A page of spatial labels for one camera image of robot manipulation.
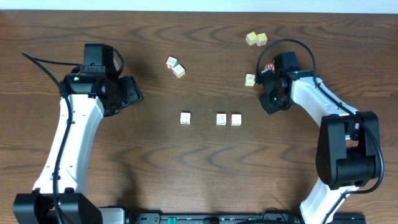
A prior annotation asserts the red edged wooden block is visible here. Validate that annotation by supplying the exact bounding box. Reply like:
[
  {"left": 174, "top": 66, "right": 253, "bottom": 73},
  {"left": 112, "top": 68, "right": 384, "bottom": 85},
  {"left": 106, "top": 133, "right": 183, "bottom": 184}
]
[{"left": 231, "top": 114, "right": 242, "bottom": 126}]

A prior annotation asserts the blue letter X block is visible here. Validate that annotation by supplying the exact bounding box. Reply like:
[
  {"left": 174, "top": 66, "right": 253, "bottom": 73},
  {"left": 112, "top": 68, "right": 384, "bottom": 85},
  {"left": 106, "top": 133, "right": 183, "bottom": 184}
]
[{"left": 216, "top": 113, "right": 227, "bottom": 126}]

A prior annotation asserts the green edged wooden block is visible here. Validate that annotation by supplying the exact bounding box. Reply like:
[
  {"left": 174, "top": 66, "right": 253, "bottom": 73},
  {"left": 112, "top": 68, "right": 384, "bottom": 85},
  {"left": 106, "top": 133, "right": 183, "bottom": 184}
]
[{"left": 180, "top": 112, "right": 191, "bottom": 124}]

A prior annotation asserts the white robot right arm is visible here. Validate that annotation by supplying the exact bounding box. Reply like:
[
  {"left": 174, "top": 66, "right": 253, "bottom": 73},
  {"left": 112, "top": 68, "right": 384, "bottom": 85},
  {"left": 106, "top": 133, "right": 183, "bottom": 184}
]
[{"left": 256, "top": 69, "right": 384, "bottom": 223}]

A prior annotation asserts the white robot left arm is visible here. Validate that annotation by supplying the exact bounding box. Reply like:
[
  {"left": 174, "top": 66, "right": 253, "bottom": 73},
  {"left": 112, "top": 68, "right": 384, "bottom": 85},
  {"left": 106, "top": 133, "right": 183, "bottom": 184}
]
[{"left": 13, "top": 93, "right": 135, "bottom": 223}]

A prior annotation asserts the red letter V block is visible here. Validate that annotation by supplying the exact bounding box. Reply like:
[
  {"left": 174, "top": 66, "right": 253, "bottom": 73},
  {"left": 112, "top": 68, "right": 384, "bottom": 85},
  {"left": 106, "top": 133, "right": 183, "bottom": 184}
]
[{"left": 266, "top": 63, "right": 275, "bottom": 71}]

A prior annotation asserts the yellow picture block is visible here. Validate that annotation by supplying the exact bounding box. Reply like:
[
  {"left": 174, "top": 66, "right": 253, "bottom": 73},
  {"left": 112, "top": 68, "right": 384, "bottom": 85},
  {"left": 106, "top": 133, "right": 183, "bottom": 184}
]
[{"left": 245, "top": 74, "right": 256, "bottom": 86}]

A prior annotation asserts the yellow letter block right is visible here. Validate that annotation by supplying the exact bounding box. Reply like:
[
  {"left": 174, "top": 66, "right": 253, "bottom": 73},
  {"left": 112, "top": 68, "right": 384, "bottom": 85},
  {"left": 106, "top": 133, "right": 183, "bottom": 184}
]
[{"left": 256, "top": 32, "right": 268, "bottom": 47}]

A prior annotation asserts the yellow letter block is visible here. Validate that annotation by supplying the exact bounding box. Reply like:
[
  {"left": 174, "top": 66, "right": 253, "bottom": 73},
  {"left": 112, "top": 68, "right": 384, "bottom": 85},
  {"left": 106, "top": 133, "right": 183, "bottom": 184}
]
[
  {"left": 246, "top": 32, "right": 258, "bottom": 45},
  {"left": 256, "top": 32, "right": 268, "bottom": 47}
]

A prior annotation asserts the yellow letter block left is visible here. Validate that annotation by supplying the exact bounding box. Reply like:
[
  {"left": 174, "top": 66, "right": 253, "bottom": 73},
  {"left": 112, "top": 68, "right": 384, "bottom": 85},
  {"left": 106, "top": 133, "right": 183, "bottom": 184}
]
[{"left": 246, "top": 32, "right": 258, "bottom": 45}]

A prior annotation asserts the red number three block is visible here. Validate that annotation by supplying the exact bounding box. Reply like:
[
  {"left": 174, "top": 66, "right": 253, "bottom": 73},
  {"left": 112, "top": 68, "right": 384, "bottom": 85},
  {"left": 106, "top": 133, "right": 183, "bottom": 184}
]
[{"left": 166, "top": 57, "right": 178, "bottom": 70}]

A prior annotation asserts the umbrella picture block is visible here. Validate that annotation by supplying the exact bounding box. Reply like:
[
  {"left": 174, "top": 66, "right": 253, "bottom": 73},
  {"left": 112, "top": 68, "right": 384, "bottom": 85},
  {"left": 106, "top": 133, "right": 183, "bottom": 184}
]
[{"left": 172, "top": 64, "right": 186, "bottom": 78}]

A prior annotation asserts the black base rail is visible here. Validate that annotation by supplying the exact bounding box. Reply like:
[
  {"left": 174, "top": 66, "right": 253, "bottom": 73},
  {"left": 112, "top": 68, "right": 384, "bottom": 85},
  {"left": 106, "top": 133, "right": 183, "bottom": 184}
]
[{"left": 99, "top": 206, "right": 368, "bottom": 224}]

